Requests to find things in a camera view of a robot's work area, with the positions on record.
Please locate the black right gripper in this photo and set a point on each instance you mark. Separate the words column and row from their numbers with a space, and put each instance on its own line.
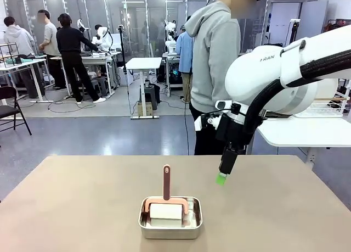
column 230, row 128

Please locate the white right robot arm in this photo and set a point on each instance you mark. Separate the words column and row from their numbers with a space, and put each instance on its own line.
column 252, row 76

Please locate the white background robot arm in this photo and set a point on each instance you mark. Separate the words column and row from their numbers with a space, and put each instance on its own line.
column 170, row 27
column 102, row 33
column 80, row 24

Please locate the pink lint roller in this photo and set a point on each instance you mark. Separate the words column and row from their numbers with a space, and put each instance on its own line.
column 166, row 186

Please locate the large white table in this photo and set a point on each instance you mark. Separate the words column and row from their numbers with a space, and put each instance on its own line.
column 301, row 131

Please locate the stainless steel tray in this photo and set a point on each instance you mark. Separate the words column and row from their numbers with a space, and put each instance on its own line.
column 170, row 232

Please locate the cardboard box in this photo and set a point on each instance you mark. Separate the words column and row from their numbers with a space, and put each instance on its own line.
column 145, row 109

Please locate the person in gray hoodie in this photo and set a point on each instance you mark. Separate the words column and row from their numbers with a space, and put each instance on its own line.
column 214, row 57

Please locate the person in blue shirt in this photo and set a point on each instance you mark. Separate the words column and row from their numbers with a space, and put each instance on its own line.
column 183, row 51

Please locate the wooden stick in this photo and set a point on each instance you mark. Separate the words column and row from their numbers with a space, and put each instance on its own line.
column 331, row 98

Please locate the white desk with computer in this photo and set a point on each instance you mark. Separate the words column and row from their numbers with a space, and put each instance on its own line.
column 168, row 54

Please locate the small white standing desk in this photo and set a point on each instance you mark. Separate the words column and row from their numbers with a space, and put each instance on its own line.
column 144, row 62

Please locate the gray stool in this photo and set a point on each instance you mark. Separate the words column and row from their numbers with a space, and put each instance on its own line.
column 100, row 84

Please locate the black tripod stand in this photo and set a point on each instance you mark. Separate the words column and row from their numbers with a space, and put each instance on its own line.
column 123, row 51

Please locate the black light stand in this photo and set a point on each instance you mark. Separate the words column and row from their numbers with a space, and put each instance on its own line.
column 295, row 21

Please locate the white partition panel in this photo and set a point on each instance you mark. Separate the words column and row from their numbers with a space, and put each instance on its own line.
column 312, row 18

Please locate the long white work desk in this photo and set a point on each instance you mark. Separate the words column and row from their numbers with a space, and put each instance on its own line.
column 93, row 60

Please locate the person in black clothes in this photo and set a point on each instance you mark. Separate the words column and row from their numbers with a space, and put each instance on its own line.
column 68, row 43

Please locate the person in gray t-shirt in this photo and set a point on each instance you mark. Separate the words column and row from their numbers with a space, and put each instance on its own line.
column 50, row 38

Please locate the black folding chair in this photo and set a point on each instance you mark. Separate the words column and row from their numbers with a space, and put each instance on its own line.
column 8, row 113

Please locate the white desk with green items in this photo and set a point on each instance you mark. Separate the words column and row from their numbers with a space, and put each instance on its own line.
column 24, row 62

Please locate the person in white hoodie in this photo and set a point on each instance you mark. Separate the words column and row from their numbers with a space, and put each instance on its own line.
column 17, row 38

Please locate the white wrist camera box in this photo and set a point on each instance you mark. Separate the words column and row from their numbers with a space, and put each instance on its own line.
column 201, row 123

